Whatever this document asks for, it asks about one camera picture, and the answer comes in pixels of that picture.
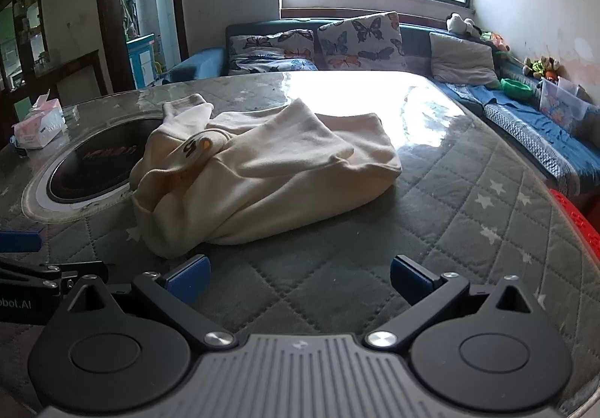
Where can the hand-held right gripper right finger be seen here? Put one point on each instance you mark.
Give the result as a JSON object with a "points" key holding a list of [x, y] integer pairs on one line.
{"points": [[408, 280]]}

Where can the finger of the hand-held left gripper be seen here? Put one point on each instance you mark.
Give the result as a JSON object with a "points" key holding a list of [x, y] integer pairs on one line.
{"points": [[21, 241], [56, 272]]}

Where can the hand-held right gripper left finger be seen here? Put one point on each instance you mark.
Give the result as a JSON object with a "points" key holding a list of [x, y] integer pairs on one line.
{"points": [[187, 280]]}

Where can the cream sweater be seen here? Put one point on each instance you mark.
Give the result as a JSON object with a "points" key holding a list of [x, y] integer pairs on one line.
{"points": [[281, 174]]}

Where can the round black induction cooker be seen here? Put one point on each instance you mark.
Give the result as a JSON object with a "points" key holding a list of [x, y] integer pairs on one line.
{"points": [[93, 165]]}

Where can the pink tissue pack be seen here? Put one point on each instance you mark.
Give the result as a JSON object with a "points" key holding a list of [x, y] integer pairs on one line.
{"points": [[37, 125]]}

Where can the small clear plastic box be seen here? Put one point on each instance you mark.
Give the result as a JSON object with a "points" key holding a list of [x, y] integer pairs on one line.
{"points": [[72, 114]]}

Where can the red perforated plastic stool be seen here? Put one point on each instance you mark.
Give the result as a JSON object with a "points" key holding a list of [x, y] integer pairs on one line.
{"points": [[579, 221]]}

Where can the blue patterned sofa throw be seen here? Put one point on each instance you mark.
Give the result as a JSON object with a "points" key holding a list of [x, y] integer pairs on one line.
{"points": [[529, 127]]}

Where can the blue storage box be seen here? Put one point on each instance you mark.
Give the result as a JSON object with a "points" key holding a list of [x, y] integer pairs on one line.
{"points": [[140, 62]]}

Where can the dark wooden cabinet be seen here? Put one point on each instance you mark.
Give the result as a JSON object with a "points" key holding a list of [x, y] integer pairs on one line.
{"points": [[23, 24]]}

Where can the green bowl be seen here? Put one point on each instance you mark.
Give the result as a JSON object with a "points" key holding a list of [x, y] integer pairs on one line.
{"points": [[515, 90]]}

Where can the blue sofa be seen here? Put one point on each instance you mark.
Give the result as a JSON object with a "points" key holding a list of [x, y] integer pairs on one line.
{"points": [[201, 62]]}

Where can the grey pillow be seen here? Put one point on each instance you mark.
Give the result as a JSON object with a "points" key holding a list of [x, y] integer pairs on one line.
{"points": [[461, 59]]}

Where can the clear plastic storage box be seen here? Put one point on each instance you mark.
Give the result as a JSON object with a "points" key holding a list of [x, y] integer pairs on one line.
{"points": [[562, 106]]}

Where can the square butterfly print pillow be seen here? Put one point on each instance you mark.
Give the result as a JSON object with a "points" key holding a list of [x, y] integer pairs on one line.
{"points": [[361, 41]]}

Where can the long butterfly print pillow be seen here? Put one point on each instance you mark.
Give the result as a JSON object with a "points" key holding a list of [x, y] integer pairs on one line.
{"points": [[274, 50]]}

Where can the brown green plush toy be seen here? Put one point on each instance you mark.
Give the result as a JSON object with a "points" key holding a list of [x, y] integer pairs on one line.
{"points": [[541, 67]]}

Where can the green and pink plush toys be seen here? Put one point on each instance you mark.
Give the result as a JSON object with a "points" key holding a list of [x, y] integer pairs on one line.
{"points": [[496, 42]]}

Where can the panda plush toy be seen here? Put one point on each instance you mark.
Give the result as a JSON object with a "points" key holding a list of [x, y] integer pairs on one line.
{"points": [[461, 24]]}

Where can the dark wooden door frame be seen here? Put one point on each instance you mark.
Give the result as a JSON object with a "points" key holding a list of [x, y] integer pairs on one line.
{"points": [[108, 15]]}

